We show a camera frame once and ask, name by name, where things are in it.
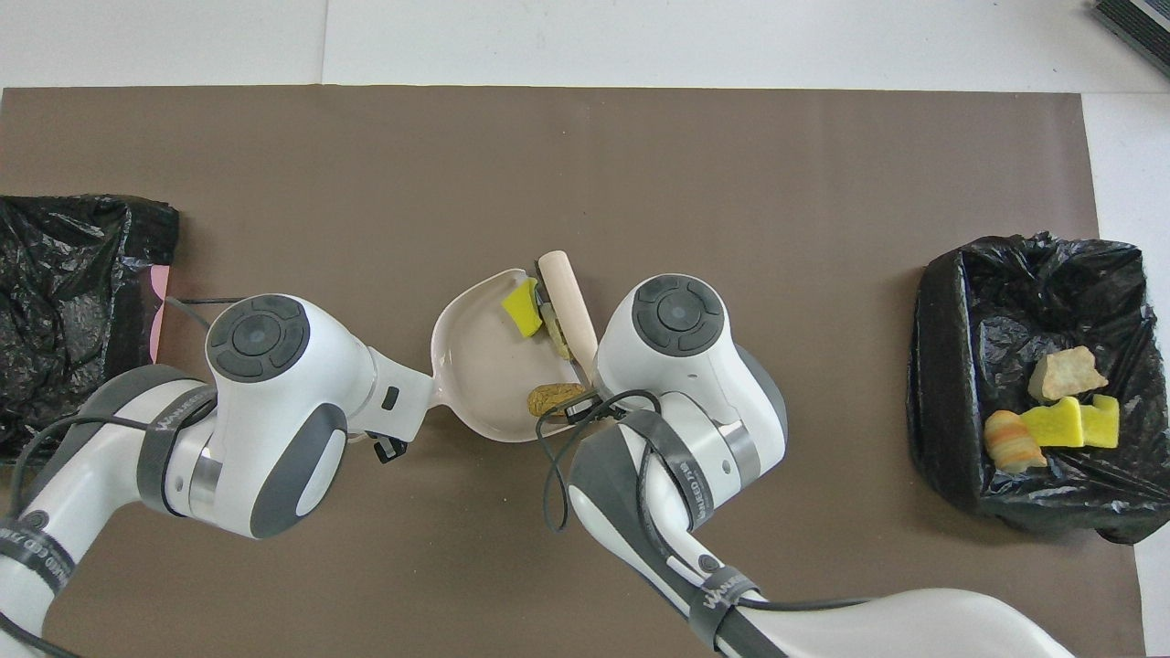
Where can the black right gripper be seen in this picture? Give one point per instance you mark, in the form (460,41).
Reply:
(585,408)

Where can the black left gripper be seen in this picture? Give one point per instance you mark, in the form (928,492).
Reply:
(388,448)

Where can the brown oval foam nugget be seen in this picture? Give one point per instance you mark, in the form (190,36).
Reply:
(551,399)

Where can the beige plastic dustpan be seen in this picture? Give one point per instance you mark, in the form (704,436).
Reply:
(484,366)

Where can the beige brush with black bristles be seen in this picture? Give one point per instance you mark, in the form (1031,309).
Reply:
(567,292)

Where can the small yellow green sponge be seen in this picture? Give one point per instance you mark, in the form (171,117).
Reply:
(521,309)

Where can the orange striped foam piece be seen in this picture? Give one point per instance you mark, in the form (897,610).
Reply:
(1013,443)

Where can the pale beige foam chunk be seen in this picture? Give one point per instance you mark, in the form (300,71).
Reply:
(1065,375)

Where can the notched yellow sponge piece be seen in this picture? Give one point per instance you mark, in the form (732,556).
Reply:
(1101,423)

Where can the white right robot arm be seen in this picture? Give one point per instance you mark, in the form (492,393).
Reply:
(695,366)

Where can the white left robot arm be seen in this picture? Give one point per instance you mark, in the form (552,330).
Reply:
(274,411)

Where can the black bag lined pink bin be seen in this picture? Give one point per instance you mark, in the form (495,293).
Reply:
(64,274)

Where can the brown table mat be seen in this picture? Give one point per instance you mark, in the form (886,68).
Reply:
(585,164)

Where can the black ribbed device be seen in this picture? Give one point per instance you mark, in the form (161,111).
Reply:
(1143,23)

